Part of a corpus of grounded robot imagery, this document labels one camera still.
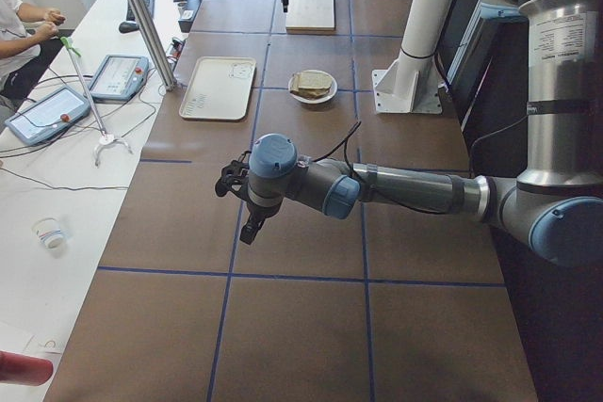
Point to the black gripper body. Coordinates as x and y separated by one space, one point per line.
257 210

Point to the bread slice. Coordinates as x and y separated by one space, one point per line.
309 94
311 80

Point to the bamboo cutting board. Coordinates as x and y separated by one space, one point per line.
310 17

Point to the cream bear tray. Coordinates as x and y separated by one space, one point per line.
219 89

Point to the black computer mouse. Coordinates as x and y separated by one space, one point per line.
126 27

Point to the reacher grabber stick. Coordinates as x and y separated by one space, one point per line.
106 139

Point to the far teach pendant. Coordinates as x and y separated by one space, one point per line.
119 78

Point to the teach pendant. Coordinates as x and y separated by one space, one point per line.
49 116
119 78

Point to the paper cup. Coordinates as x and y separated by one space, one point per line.
49 232

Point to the near teach pendant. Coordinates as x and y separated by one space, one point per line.
49 116

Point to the seated person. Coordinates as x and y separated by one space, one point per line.
29 44

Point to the red cylinder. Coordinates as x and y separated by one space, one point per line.
24 370

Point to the white pedestal column base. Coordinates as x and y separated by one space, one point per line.
410 84

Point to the aluminium frame post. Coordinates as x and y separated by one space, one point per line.
153 43

